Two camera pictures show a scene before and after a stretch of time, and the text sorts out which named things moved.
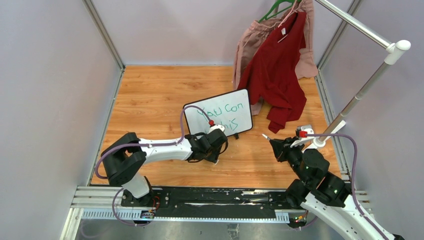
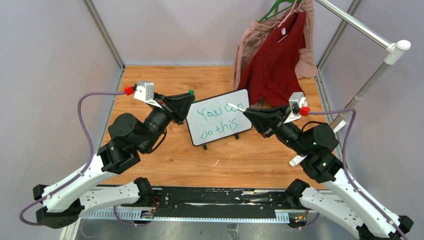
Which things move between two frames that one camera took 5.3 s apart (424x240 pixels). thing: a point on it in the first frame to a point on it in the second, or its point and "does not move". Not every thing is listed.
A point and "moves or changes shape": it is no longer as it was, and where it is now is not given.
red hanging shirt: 269,82 does not move
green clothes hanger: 263,18 does not move
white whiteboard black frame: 232,111 does not move
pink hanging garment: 251,38 does not move
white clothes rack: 395,51 does not move
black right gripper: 282,146 to 268,120
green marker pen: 266,136 moves or changes shape
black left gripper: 213,157 to 177,107
